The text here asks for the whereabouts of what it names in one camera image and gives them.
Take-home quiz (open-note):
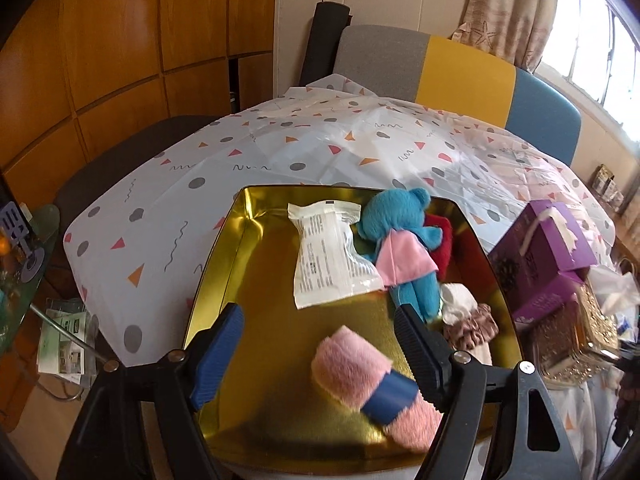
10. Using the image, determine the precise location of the brown pink scrunchie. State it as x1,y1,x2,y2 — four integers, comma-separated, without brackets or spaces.
444,304,501,352

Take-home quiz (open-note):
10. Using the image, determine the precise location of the grey yellow blue headboard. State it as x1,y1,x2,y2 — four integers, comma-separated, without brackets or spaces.
331,24,584,167

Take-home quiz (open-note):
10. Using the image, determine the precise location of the dark grey seat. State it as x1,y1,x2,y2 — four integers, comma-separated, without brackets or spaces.
54,114,217,232

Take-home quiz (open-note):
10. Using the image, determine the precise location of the wooden wardrobe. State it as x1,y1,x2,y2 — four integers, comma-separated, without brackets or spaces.
0,0,279,211

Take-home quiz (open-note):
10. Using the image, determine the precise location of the gold metal tin tray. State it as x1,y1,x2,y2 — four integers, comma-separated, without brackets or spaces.
182,185,526,476

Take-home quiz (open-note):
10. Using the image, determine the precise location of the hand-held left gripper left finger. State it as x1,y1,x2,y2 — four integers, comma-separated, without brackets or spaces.
57,302,246,480

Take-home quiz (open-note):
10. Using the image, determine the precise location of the white printed bed sheet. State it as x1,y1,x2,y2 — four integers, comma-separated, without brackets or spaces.
62,72,640,480

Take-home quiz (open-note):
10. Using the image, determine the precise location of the gold ornate tissue box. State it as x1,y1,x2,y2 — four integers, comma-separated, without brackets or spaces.
529,280,622,389

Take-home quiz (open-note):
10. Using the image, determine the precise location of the window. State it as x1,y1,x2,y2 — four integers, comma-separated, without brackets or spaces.
536,0,640,117

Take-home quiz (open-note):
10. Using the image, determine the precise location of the pink plush roll blue band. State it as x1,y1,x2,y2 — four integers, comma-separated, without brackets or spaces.
310,325,444,454

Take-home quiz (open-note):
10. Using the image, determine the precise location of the purple gable carton box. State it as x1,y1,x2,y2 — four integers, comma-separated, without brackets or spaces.
487,199,599,307

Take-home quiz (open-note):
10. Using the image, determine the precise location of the black rolled mat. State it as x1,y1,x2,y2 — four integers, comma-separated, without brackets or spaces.
298,1,354,87

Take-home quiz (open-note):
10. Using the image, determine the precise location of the blue teddy bear pink dress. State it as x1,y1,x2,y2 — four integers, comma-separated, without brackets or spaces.
356,186,444,324

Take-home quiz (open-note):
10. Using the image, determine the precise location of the stack of papers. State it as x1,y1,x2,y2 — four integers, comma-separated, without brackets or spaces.
36,296,102,377

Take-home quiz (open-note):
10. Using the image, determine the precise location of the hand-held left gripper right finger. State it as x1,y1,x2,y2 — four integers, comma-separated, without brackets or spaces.
392,304,583,480

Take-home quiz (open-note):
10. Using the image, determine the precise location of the round glass side table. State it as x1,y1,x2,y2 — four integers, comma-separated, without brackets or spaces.
0,199,62,342

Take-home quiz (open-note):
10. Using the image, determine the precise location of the white packet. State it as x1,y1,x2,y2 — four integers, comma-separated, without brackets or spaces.
286,200,387,311

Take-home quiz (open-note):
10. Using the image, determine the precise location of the red plush sock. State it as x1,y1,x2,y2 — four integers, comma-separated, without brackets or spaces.
424,211,454,282

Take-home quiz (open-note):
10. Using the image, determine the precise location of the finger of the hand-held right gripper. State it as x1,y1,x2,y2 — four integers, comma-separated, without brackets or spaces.
614,340,640,448

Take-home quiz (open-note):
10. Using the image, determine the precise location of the beige patterned curtain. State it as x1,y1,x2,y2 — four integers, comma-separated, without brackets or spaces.
451,0,567,74

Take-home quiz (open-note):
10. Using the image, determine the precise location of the purple phone stand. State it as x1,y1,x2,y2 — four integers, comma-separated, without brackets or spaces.
0,201,44,282

